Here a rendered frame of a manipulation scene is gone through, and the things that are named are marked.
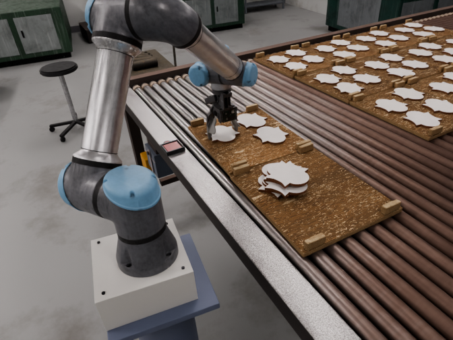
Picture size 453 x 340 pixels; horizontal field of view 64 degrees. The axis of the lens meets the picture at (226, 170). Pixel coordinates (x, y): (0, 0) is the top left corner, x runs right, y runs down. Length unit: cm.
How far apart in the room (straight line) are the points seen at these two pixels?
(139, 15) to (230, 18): 646
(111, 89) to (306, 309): 67
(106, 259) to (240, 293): 119
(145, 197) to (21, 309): 165
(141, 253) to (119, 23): 52
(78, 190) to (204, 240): 152
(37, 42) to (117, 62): 577
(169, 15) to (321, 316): 74
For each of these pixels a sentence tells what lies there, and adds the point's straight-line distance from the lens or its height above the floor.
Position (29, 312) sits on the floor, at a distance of 232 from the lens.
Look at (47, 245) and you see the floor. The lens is 264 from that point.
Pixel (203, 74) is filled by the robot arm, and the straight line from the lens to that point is 119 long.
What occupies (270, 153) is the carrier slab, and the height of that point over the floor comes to 94.
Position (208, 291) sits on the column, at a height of 87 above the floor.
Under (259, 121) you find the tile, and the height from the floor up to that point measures 95.
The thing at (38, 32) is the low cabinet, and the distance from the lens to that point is 662.
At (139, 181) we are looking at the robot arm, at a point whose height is 119.
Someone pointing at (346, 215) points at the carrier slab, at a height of 94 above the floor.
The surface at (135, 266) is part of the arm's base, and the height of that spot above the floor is 100.
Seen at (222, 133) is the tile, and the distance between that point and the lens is 146.
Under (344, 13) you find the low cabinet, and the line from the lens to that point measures 660.
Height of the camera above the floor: 164
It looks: 34 degrees down
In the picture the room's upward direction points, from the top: 4 degrees counter-clockwise
